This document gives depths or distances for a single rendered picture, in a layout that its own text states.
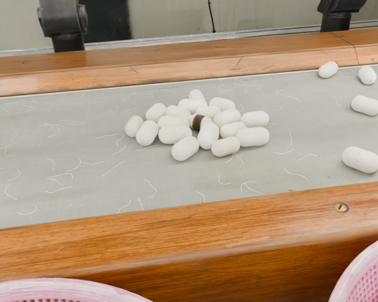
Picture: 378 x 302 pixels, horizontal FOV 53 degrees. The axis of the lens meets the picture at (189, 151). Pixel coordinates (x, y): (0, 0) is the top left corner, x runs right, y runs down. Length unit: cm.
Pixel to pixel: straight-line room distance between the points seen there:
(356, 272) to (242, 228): 8
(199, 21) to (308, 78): 197
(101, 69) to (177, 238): 36
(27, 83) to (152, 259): 40
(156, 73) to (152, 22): 191
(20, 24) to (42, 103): 199
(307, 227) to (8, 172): 29
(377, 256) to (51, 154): 32
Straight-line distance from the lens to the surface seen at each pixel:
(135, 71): 57
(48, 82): 59
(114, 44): 103
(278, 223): 28
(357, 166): 39
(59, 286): 25
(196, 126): 43
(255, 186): 35
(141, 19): 247
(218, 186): 35
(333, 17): 95
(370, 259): 27
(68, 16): 79
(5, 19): 254
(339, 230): 29
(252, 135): 40
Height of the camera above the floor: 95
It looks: 32 degrees down
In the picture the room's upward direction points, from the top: 2 degrees counter-clockwise
